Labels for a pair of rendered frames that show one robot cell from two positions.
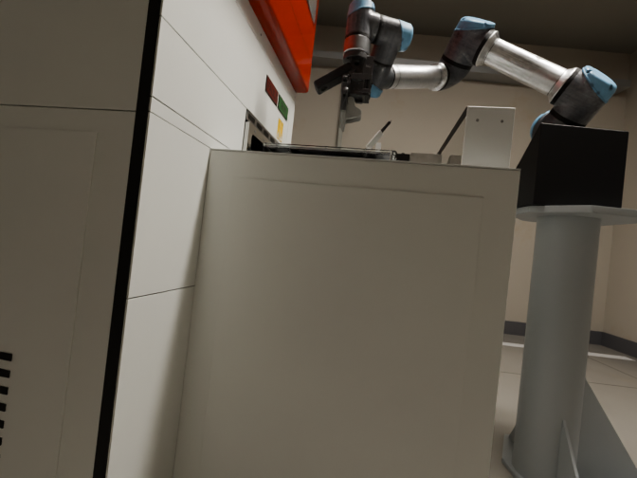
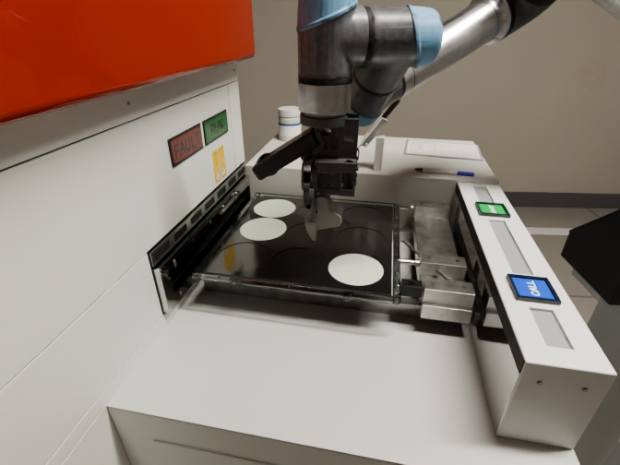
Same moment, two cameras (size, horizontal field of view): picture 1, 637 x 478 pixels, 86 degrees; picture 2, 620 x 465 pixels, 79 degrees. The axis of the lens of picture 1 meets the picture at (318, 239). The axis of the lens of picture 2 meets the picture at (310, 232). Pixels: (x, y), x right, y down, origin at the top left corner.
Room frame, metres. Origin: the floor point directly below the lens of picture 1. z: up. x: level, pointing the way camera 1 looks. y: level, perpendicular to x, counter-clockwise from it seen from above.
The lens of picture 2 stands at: (0.40, -0.04, 1.30)
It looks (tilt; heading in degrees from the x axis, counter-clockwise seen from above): 30 degrees down; 1
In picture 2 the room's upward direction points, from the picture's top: straight up
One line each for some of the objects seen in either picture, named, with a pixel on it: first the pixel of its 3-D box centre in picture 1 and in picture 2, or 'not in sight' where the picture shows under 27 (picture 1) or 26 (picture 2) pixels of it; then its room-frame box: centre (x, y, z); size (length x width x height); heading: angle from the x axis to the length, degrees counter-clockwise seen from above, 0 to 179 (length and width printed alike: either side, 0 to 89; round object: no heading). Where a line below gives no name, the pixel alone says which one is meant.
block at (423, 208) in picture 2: not in sight; (431, 209); (1.23, -0.32, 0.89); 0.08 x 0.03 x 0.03; 80
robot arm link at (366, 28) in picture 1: (360, 24); (327, 36); (0.96, -0.05, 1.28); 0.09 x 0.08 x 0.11; 104
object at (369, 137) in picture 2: (373, 148); (373, 143); (1.32, -0.17, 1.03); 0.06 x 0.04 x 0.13; 80
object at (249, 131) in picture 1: (270, 159); (214, 230); (1.11, 0.18, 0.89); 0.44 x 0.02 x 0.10; 170
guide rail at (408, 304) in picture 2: not in sight; (328, 296); (0.97, -0.06, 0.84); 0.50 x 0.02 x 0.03; 80
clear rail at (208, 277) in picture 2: (327, 149); (291, 287); (0.92, 0.00, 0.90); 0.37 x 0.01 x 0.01; 80
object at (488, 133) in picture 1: (457, 170); (497, 275); (0.97, -0.37, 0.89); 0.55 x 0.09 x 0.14; 170
